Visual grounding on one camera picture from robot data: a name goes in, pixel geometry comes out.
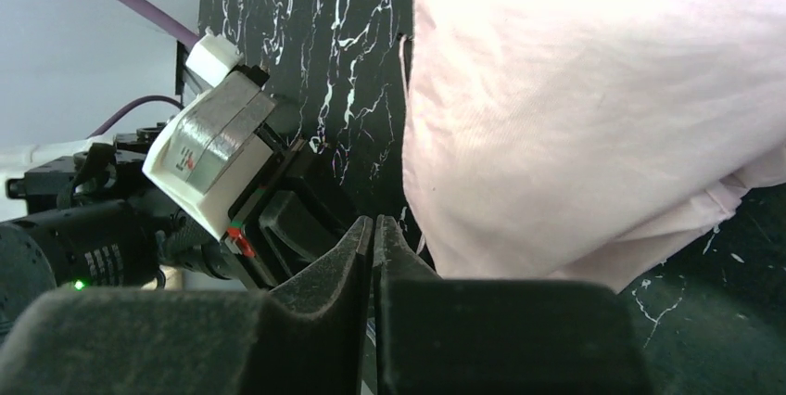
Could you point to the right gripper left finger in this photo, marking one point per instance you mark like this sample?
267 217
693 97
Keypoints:
303 337

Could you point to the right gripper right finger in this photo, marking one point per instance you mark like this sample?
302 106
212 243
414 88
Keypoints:
459 336

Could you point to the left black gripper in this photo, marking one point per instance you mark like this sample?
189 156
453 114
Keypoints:
291 214

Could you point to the pink and black folding umbrella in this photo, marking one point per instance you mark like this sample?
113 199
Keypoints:
587 139

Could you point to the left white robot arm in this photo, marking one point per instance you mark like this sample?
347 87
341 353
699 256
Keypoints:
94 220

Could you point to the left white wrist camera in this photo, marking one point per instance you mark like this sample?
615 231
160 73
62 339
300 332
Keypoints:
208 154

